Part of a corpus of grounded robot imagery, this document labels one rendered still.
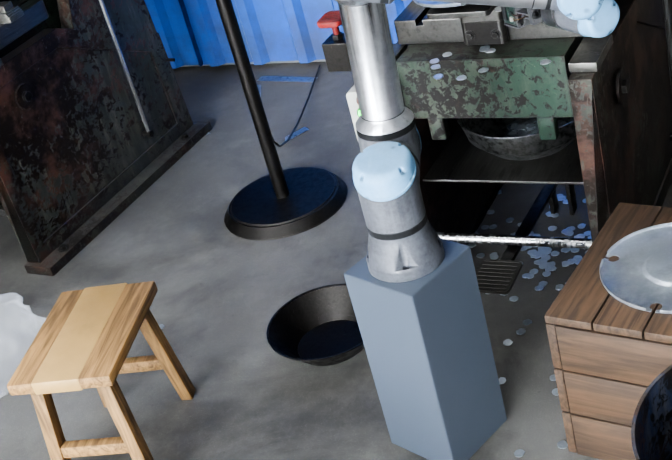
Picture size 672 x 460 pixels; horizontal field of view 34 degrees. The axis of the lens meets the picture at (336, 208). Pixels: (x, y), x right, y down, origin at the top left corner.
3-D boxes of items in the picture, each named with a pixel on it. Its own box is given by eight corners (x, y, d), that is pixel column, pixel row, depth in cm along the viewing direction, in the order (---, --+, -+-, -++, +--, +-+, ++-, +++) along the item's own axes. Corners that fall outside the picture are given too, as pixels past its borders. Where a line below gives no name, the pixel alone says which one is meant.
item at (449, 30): (589, 37, 237) (585, 10, 234) (397, 45, 259) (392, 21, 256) (621, -19, 259) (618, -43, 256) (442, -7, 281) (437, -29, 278)
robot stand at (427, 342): (456, 473, 227) (411, 296, 205) (391, 443, 240) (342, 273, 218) (507, 419, 237) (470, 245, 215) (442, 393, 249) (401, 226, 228)
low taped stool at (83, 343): (159, 493, 244) (108, 375, 228) (61, 500, 250) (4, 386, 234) (198, 389, 273) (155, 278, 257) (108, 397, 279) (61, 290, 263)
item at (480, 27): (498, 68, 233) (487, 8, 227) (436, 70, 240) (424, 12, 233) (532, 18, 252) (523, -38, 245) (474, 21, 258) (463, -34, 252)
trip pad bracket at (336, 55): (376, 115, 258) (357, 38, 249) (339, 115, 263) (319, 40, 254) (386, 103, 263) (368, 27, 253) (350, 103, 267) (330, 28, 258)
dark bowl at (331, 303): (362, 388, 258) (355, 365, 254) (252, 375, 272) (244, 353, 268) (409, 310, 280) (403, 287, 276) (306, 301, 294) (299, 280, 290)
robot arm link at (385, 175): (363, 239, 208) (346, 177, 201) (366, 202, 219) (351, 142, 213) (426, 229, 205) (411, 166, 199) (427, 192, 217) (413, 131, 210)
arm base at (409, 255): (410, 290, 207) (399, 246, 202) (352, 271, 218) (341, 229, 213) (460, 247, 215) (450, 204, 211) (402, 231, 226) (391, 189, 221)
